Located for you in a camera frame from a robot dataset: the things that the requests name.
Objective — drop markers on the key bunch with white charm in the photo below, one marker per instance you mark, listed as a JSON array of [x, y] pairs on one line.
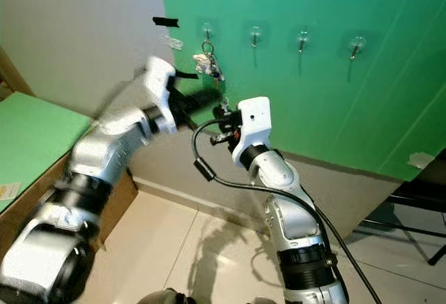
[[204, 61]]

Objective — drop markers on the white resident pass card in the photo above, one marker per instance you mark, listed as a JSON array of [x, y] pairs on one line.
[[10, 191]]

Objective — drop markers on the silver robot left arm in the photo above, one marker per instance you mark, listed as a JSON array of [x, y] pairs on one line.
[[118, 147]]

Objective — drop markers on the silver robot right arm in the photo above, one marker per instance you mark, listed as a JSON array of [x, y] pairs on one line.
[[296, 227]]

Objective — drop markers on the thin black tape strip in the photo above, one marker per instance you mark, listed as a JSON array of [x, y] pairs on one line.
[[187, 74]]

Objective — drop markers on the clear tape piece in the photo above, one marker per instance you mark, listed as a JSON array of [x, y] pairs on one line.
[[173, 42]]

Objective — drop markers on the short black tape strip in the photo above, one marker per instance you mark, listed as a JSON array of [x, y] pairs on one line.
[[166, 21]]

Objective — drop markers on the cardboard table with green top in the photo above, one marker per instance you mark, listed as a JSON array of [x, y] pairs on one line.
[[127, 196]]

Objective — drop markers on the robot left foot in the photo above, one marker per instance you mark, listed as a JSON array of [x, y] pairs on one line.
[[176, 297]]

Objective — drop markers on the small white tape piece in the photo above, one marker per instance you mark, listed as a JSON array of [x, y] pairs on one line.
[[420, 160]]

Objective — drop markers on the black folding chair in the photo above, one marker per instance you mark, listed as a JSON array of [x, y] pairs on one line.
[[418, 192]]

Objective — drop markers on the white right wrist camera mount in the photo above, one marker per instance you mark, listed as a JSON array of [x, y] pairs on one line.
[[254, 119]]

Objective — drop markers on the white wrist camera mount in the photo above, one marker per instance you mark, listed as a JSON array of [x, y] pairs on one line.
[[159, 84], [254, 119]]

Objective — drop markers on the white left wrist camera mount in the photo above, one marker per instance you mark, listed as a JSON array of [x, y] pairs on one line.
[[159, 84]]

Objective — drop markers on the clear adhesive wall hook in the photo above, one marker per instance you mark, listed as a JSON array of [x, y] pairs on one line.
[[357, 44], [303, 39], [207, 31], [256, 35]]

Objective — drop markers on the green plastic wall board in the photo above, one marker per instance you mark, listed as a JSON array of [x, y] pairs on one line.
[[320, 109]]

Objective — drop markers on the wooden door frame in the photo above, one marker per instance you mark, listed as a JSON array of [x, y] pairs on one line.
[[14, 74]]

